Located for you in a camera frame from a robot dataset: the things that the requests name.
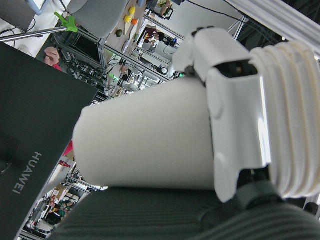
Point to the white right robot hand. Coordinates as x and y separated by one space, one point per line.
232 120

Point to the white paper cups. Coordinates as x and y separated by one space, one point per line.
140 135

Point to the seated person dark clothing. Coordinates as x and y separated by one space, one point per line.
152 35

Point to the orange fruit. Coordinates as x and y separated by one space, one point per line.
134 22

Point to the green round fruit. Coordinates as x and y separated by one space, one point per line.
119 33

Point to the yellow lemon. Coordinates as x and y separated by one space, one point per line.
127 18
132 10

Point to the grey office chair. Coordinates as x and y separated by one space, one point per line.
97 15

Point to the green plastic clip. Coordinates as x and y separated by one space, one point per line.
68 23

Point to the person in red shirt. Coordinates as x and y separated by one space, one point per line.
51 55

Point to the black Huawei monitor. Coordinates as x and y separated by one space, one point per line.
32 100

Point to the silver metal rod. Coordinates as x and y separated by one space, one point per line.
30 32

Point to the white aluminium profile post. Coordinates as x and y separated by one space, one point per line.
275 17

